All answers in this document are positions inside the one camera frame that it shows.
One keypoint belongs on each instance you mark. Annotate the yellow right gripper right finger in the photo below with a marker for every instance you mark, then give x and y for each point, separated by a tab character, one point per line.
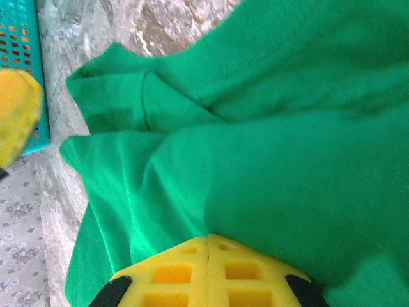
217	288

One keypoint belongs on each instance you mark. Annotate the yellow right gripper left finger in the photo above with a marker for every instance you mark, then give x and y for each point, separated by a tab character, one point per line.
198	288

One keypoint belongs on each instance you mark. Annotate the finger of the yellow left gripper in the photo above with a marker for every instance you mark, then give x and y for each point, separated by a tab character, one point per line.
39	99
14	118

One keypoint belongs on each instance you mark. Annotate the green t-shirt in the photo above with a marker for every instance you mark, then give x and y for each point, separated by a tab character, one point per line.
255	160

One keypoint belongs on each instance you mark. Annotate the teal plastic basket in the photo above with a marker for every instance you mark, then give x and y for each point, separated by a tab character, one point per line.
40	57

